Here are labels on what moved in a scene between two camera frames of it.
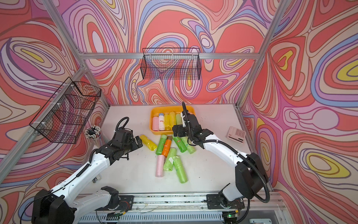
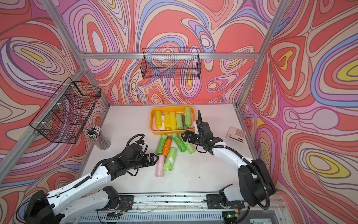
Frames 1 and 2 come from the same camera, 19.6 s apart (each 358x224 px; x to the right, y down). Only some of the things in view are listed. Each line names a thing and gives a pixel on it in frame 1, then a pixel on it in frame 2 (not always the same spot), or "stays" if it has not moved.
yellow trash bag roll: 172,119 stays
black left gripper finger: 139,141 -> 151,157
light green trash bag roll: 179,119 stays
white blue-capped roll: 161,122 stays
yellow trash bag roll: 167,124 stays
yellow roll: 149,144 -> 158,119
